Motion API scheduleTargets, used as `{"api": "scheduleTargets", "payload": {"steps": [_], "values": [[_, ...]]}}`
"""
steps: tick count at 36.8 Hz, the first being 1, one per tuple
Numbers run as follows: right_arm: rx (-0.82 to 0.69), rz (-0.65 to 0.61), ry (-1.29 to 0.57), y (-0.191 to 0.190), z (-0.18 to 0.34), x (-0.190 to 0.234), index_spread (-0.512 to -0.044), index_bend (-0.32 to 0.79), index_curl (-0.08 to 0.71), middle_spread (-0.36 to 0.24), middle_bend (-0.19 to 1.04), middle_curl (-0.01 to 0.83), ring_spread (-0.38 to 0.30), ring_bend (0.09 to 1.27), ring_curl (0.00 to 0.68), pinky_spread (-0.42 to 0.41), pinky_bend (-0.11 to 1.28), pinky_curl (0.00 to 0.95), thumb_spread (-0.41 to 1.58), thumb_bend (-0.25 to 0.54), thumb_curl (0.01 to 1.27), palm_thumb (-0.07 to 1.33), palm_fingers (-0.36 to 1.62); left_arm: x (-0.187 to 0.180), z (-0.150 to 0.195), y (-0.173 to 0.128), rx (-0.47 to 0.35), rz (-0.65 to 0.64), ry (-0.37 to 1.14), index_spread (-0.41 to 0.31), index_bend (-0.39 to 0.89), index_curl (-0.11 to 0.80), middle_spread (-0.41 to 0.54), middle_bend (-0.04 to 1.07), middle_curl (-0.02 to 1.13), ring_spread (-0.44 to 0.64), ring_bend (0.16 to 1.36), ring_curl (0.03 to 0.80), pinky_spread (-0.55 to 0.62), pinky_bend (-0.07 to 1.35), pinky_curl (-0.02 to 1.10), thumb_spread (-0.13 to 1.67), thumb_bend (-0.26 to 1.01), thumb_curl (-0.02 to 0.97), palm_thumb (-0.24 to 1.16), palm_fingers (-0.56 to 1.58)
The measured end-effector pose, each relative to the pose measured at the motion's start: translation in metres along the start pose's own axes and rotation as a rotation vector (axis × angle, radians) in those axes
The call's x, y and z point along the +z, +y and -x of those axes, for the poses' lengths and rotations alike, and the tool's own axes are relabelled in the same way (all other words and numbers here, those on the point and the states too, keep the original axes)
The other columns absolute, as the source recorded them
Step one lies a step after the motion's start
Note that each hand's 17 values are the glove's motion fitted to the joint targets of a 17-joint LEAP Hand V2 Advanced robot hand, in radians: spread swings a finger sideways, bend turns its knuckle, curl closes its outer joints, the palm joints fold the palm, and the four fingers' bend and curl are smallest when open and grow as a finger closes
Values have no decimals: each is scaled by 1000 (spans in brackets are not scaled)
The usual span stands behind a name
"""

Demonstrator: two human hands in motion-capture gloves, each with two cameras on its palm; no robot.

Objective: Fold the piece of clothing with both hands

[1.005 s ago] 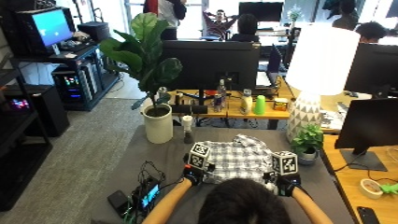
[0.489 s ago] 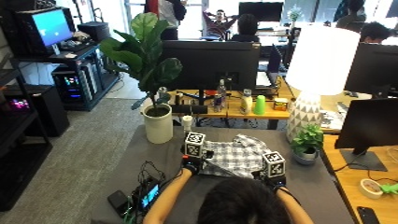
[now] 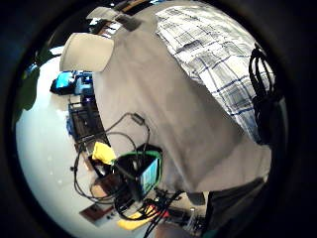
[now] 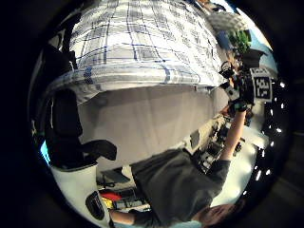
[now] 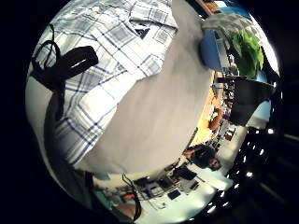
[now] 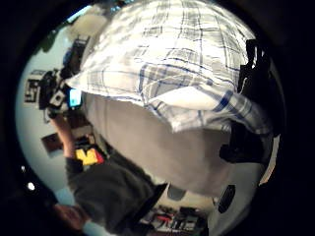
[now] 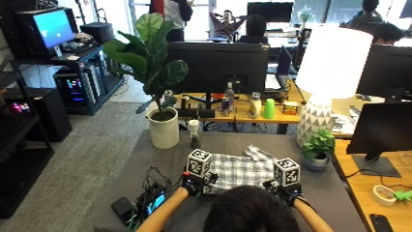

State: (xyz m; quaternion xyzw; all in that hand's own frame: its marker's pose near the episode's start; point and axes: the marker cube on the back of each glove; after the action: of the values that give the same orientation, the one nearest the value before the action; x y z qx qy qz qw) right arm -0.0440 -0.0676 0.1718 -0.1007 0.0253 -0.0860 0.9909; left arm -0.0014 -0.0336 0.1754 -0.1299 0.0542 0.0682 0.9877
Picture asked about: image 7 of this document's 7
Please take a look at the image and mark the person's right hand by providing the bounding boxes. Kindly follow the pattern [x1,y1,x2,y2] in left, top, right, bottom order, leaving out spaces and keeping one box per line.
[261,179,303,207]

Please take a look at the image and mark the person's left hand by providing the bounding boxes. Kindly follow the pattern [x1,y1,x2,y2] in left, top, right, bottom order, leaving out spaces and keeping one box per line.
[180,172,219,197]

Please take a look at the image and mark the grey plaid shirt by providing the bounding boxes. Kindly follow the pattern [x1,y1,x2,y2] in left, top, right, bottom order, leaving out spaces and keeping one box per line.
[205,144,280,194]

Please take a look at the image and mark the right glove marker cube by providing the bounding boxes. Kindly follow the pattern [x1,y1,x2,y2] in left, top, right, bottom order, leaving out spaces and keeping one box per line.
[273,157,301,188]

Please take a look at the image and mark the glove marker cube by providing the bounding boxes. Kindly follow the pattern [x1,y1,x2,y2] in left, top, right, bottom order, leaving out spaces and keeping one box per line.
[273,157,301,188]
[185,148,213,178]

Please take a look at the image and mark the left glove marker cube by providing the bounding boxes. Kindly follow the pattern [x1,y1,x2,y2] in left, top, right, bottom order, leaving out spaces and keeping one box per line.
[185,148,213,178]

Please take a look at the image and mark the the person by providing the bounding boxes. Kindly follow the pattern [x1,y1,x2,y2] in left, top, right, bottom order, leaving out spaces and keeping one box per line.
[203,185,301,232]

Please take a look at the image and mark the black electronics box with screen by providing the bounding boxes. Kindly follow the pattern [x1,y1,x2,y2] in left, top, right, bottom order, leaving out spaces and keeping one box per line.
[135,183,168,218]

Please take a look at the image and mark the small green potted plant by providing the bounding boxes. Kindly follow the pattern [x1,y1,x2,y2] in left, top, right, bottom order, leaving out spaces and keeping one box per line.
[300,128,336,172]

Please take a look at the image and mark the small white bottle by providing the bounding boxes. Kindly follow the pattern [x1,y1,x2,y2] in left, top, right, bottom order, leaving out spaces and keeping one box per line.
[188,119,203,150]

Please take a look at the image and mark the black power bank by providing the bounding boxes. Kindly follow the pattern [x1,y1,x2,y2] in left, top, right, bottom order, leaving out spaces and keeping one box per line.
[111,196,136,226]

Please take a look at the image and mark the white cylindrical plant pot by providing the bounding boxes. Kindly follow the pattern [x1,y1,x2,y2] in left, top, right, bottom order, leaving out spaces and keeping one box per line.
[145,106,180,150]

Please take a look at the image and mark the white tape roll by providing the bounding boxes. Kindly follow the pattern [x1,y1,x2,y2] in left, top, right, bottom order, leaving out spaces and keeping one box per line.
[371,185,397,207]

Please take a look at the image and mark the black smartphone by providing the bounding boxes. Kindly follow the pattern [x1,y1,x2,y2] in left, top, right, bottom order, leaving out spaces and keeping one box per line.
[368,213,395,232]

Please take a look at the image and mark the wooden desk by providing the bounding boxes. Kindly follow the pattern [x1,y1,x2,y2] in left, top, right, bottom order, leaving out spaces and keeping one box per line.
[171,80,311,134]

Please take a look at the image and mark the green plastic cup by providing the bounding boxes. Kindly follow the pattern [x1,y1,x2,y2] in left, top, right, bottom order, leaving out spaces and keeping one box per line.
[261,98,277,120]

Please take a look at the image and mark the small yellow box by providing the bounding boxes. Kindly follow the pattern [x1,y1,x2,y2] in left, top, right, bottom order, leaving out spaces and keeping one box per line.
[281,101,300,116]

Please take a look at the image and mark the green toy figure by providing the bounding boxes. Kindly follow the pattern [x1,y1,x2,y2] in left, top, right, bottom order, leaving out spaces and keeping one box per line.
[392,188,412,202]

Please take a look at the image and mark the clear water bottle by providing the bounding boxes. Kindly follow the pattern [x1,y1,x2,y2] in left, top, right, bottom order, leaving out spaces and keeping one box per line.
[220,81,237,117]

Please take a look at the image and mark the black monitor on stand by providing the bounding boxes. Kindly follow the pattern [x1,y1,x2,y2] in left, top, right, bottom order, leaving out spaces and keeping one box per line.
[345,101,412,179]

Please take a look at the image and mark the large black monitor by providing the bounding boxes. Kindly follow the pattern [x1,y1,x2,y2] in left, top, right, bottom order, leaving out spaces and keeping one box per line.
[167,41,271,95]

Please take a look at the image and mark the white table lamp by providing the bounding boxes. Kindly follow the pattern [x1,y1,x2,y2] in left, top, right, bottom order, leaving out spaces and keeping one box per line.
[295,24,375,149]

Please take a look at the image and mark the computer tower with lights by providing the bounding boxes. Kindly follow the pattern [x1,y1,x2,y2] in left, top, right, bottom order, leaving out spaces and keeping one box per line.
[53,66,104,109]

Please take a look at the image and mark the large leafy potted plant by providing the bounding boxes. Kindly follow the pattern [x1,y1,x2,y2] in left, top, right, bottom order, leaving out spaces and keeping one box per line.
[101,12,191,121]

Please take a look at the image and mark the black storage shelf unit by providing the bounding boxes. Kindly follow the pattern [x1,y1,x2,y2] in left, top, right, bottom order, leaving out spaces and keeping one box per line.
[0,61,56,220]

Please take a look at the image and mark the black metal shelf rack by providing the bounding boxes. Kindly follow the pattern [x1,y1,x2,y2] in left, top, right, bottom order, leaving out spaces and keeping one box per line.
[12,42,127,116]

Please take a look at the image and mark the lit blue computer monitor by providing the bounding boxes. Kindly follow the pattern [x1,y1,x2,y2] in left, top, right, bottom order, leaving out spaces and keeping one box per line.
[17,7,80,58]

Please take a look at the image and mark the black cables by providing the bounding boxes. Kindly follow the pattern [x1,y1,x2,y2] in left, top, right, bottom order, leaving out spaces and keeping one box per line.
[140,165,185,194]

